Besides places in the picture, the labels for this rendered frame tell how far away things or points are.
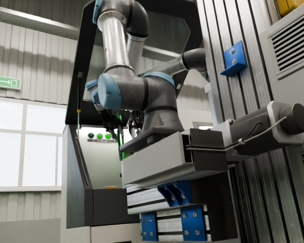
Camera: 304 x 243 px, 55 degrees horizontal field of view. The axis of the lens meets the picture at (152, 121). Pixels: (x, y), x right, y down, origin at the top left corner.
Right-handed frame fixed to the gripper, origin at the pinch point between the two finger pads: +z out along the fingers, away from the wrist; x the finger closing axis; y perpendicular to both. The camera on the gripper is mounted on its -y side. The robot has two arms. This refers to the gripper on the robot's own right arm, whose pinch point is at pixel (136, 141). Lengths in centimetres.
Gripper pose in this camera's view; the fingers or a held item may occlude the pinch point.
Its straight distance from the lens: 176.2
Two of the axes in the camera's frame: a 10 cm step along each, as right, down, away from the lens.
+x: 9.2, 0.6, 3.9
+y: 3.9, -3.3, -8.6
